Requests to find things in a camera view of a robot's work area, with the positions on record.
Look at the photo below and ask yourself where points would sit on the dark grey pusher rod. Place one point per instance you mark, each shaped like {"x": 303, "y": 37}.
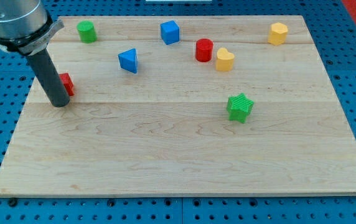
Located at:
{"x": 46, "y": 73}

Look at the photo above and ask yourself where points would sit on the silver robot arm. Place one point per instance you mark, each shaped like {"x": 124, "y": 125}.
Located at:
{"x": 26, "y": 27}

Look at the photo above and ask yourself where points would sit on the red cube block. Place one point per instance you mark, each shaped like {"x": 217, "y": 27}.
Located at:
{"x": 67, "y": 82}

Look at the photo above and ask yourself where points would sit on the green cylinder block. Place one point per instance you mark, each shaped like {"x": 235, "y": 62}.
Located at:
{"x": 87, "y": 32}

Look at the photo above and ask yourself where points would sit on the blue triangle block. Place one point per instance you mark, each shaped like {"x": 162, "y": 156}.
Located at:
{"x": 128, "y": 60}

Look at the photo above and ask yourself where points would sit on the blue cube block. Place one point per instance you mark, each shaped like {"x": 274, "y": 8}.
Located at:
{"x": 170, "y": 32}

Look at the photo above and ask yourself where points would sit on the red cylinder block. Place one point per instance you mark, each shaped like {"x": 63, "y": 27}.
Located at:
{"x": 203, "y": 50}

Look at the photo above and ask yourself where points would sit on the wooden board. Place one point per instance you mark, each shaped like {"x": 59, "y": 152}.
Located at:
{"x": 164, "y": 131}

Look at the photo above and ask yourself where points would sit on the yellow heart block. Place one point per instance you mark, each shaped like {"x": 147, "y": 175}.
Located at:
{"x": 225, "y": 60}

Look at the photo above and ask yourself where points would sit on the green star block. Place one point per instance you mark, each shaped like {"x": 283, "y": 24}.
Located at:
{"x": 239, "y": 108}

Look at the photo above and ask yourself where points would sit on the yellow hexagon block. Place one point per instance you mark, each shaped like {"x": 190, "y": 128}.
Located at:
{"x": 277, "y": 33}

